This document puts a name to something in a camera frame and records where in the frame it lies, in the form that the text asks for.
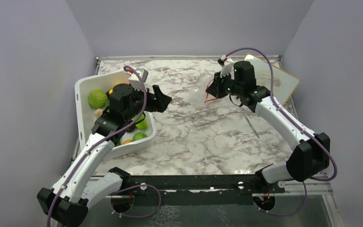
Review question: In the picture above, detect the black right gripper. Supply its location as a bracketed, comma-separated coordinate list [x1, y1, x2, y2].
[206, 70, 243, 99]

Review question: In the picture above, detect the garlic bulb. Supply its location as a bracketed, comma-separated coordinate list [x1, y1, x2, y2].
[94, 108, 104, 118]

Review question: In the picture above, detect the green lime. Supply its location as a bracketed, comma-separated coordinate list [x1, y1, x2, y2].
[132, 132, 148, 141]

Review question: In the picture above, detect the clear zip bag orange zipper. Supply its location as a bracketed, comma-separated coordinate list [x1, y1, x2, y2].
[181, 78, 223, 109]

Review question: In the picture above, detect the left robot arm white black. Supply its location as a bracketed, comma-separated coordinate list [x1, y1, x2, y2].
[37, 84, 172, 227]

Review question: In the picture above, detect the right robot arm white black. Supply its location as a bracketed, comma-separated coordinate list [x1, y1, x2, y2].
[206, 61, 330, 192]

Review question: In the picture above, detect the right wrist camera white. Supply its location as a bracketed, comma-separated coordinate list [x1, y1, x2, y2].
[217, 55, 234, 78]

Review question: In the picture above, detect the white plastic bin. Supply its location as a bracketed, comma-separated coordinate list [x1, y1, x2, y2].
[75, 69, 157, 160]

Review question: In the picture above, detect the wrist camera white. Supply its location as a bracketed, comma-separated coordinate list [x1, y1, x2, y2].
[217, 55, 234, 78]
[127, 68, 149, 89]

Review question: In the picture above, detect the whiteboard with wooden frame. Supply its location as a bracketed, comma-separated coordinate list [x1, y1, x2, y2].
[243, 53, 302, 110]

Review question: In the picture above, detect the black mounting rail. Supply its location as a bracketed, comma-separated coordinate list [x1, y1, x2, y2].
[110, 174, 285, 210]

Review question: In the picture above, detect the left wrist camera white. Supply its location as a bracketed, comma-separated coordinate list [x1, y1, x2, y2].
[127, 68, 149, 89]

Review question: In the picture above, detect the green leafy vegetable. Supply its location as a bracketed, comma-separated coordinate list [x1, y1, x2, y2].
[135, 114, 148, 130]

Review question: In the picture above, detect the green cabbage left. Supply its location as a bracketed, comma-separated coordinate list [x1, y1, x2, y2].
[88, 89, 108, 109]

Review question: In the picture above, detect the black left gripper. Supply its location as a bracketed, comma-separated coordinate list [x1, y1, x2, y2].
[124, 84, 172, 122]

